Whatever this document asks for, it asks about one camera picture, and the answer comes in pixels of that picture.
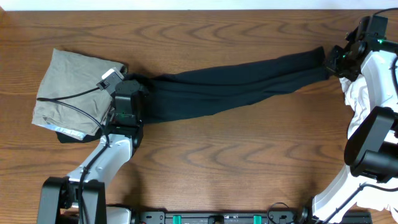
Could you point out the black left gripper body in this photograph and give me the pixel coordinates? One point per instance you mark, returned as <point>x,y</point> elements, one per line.
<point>140,93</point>

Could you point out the white crumpled garment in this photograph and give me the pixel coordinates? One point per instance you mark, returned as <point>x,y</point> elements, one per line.
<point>357,97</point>

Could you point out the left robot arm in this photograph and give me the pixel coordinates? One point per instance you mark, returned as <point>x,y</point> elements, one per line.
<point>80,197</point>

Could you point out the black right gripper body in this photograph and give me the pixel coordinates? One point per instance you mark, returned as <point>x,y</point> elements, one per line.
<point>341,63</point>

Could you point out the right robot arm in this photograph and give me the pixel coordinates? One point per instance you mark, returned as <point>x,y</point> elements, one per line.
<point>369,177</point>

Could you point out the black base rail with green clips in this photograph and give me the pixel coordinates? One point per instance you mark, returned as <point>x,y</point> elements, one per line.
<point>277,215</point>

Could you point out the olive green fabric bag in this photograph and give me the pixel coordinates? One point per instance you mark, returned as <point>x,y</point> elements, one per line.
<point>70,74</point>

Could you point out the black leggings with red waistband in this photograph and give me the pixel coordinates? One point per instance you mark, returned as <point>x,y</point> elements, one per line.
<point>209,91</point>

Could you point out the black cloth under bag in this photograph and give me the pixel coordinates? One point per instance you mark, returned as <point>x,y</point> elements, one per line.
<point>64,138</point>

